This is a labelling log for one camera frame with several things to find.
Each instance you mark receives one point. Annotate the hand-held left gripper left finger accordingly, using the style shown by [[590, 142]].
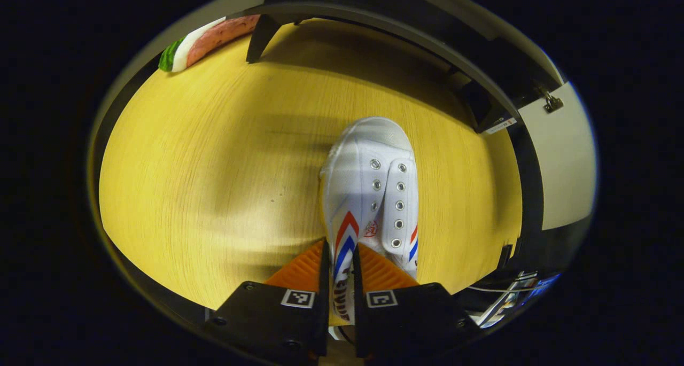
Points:
[[324, 312]]

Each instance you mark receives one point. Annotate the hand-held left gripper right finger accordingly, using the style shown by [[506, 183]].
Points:
[[359, 318]]

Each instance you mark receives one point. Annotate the white canvas shoe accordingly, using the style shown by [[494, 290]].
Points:
[[368, 152]]

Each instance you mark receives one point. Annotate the white shoe cabinet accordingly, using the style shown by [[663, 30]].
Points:
[[427, 29]]

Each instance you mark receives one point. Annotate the watermelon slice toy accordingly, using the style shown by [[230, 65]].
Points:
[[214, 40]]

